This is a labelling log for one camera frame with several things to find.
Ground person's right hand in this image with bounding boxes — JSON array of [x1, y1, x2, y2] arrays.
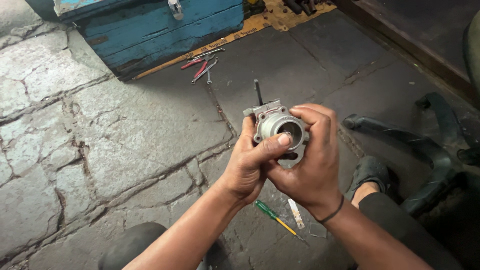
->
[[263, 104, 343, 221]]

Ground person's left hand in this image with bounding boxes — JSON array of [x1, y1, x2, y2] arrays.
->
[[221, 115, 293, 206]]

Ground grey metal carburetor body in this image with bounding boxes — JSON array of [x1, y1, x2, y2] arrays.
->
[[243, 79, 310, 169]]

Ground white hacksaw blade piece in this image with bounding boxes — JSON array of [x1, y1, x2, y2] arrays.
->
[[287, 198, 305, 230]]

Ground black wrist band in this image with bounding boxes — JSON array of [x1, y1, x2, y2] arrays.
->
[[317, 195, 345, 225]]

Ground person's foot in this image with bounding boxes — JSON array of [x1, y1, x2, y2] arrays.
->
[[351, 181, 381, 209]]

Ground black rubber sandal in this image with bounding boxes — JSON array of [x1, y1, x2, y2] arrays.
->
[[345, 155, 391, 201]]

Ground small clear plastic piece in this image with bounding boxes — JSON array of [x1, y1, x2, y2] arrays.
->
[[309, 222, 328, 239]]

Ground silver combination wrench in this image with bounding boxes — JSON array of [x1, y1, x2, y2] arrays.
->
[[187, 47, 226, 62], [190, 57, 219, 85]]

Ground black office chair base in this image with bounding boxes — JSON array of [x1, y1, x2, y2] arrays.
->
[[342, 92, 480, 216]]

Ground brown cardboard sheet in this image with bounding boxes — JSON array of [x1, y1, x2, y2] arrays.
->
[[132, 0, 337, 81]]

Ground dark metal parts heap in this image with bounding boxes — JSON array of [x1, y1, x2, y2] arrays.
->
[[282, 0, 334, 16]]

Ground blue wooden toolbox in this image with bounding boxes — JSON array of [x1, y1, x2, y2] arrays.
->
[[53, 0, 245, 81]]

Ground silver toolbox latch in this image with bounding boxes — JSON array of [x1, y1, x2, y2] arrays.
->
[[167, 0, 185, 21]]

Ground green handled screwdriver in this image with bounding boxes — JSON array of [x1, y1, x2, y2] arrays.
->
[[255, 200, 305, 241]]

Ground red handled pliers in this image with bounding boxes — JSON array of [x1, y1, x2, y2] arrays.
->
[[181, 53, 216, 79]]

